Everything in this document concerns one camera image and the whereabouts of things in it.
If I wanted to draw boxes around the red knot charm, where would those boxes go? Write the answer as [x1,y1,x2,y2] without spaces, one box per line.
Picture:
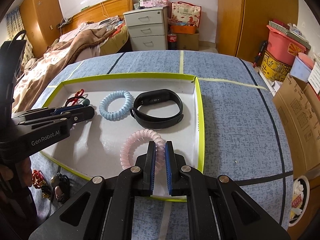
[65,89,84,107]

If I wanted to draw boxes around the red gold tassel charm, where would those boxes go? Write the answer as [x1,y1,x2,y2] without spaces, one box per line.
[31,170,49,189]

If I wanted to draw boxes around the pink spiral hair tie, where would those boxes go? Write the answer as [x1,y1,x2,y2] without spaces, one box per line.
[120,128,167,173]

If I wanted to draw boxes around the blue spiral hair tie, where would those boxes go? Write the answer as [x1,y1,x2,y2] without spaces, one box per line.
[99,90,134,122]

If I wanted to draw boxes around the black cartoon hair tie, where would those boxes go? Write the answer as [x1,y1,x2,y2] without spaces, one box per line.
[49,173,72,204]

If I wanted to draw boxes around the black fitness band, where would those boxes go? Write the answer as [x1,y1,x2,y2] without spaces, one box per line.
[130,89,184,129]

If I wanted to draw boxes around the person's left hand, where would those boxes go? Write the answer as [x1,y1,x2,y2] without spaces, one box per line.
[1,157,32,187]

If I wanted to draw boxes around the brown blanket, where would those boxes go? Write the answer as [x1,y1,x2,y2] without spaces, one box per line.
[11,27,116,113]

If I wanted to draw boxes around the green cardboard tray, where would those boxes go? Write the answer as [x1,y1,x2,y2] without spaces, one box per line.
[42,73,204,180]

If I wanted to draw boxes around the blue patterned tablecloth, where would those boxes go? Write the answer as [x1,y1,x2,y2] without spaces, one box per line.
[35,50,293,228]

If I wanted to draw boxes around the patterned curtain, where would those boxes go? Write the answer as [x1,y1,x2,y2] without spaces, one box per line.
[6,7,34,66]

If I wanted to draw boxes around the wooden corner wardrobe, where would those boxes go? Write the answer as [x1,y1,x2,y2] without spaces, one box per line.
[19,0,62,58]

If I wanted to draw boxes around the white trash bin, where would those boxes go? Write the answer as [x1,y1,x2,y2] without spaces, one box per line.
[289,176,310,227]

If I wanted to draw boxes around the grey drawer cabinet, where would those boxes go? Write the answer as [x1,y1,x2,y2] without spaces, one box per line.
[124,7,168,51]

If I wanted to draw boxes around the wooden bed headboard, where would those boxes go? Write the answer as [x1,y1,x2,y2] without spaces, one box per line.
[62,0,133,34]

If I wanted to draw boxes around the cola bottle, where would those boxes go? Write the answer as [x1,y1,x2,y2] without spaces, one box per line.
[167,34,177,50]

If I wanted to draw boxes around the brown cardboard box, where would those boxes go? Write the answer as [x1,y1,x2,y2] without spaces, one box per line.
[176,33,199,51]

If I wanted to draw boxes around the open cardboard box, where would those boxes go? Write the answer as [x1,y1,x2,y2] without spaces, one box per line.
[273,74,320,179]

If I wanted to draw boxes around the yellow patterned box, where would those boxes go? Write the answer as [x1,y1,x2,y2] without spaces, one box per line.
[260,50,292,82]

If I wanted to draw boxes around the orange box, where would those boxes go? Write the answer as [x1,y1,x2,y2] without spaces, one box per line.
[170,25,197,35]

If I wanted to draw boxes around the red patterned gift bag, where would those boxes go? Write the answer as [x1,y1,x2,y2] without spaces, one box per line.
[171,1,202,28]

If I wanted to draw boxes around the pink plastic bin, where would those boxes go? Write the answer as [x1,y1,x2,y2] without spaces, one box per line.
[267,25,306,66]

